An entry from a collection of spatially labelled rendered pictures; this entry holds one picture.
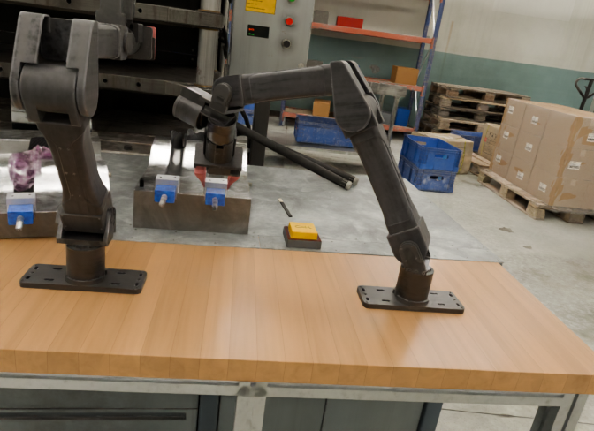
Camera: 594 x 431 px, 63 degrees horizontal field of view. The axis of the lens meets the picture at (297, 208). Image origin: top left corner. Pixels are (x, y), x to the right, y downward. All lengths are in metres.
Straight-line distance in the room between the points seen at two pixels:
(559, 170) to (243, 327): 4.14
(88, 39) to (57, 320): 0.42
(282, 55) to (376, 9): 5.99
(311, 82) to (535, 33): 7.78
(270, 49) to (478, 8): 6.51
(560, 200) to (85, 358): 4.42
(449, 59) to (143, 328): 7.59
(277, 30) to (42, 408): 1.43
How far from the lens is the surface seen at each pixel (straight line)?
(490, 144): 6.34
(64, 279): 0.93
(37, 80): 0.71
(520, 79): 8.56
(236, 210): 1.13
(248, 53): 1.93
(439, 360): 0.84
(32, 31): 0.74
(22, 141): 1.46
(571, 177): 4.81
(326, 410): 1.47
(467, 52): 8.22
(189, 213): 1.13
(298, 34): 1.94
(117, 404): 1.42
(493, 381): 0.88
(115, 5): 0.99
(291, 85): 0.91
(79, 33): 0.72
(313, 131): 4.91
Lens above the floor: 1.25
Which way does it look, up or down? 19 degrees down
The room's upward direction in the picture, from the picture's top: 8 degrees clockwise
